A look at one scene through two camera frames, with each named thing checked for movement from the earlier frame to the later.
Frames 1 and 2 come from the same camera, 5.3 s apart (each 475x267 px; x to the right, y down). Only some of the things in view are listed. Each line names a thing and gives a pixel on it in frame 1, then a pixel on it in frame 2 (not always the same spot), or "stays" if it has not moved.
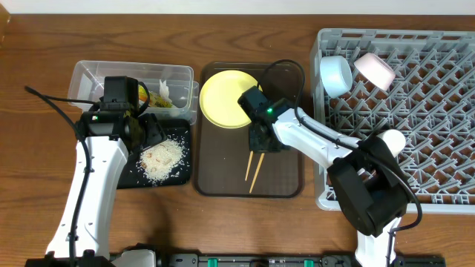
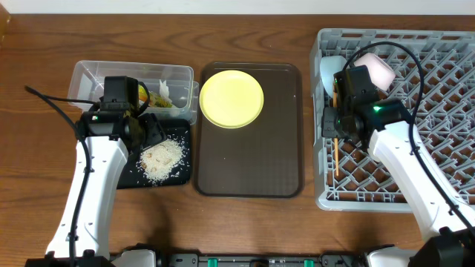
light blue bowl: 336,75 stays
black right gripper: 262,142 to 330,126
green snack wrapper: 154,100 stays
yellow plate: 219,98 stays
